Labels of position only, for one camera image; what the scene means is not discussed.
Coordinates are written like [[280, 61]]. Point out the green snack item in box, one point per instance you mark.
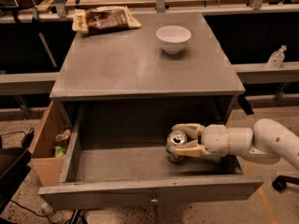
[[59, 152]]

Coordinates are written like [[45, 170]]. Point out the cardboard box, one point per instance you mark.
[[47, 167]]

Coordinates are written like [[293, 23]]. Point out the white ceramic bowl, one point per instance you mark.
[[173, 39]]

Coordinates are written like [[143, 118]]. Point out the open grey top drawer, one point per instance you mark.
[[116, 157]]

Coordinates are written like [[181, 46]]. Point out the black bin at left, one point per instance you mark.
[[13, 169]]

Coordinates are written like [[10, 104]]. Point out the brown yellow chip bag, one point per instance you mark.
[[104, 19]]

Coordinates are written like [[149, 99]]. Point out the clear sanitizer bottle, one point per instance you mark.
[[277, 57]]

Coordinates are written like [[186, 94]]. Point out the black chair caster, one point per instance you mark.
[[280, 183]]

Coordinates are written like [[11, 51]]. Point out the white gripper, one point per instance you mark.
[[215, 139]]

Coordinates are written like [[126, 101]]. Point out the clear plastic bottle on floor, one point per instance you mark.
[[53, 215]]

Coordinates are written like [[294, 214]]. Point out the metal drawer knob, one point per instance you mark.
[[154, 200]]

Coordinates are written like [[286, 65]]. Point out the grey cabinet counter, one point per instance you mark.
[[131, 64]]

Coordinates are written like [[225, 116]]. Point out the green white 7up can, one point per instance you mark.
[[175, 139]]

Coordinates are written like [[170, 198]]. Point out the orange snack item in box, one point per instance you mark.
[[63, 137]]

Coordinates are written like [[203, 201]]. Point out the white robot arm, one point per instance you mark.
[[267, 142]]

